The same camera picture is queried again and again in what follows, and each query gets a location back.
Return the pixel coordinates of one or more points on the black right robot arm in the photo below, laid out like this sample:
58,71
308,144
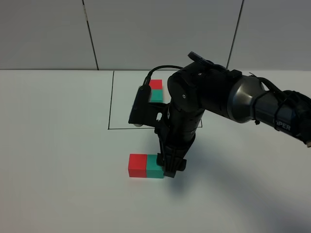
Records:
205,86

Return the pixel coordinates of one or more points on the green template cube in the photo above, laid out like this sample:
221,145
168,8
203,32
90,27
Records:
156,95

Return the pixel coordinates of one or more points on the green cube block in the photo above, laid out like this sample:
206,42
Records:
153,170

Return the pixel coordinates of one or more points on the red template cube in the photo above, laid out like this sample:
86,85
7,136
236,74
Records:
156,84

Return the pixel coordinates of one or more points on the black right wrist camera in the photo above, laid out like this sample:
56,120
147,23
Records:
144,112

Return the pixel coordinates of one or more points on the red cube block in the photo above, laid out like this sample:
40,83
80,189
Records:
137,165

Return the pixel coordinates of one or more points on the black outlined template sheet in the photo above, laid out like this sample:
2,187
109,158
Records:
124,90

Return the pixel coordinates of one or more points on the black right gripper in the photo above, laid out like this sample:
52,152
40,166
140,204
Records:
177,140

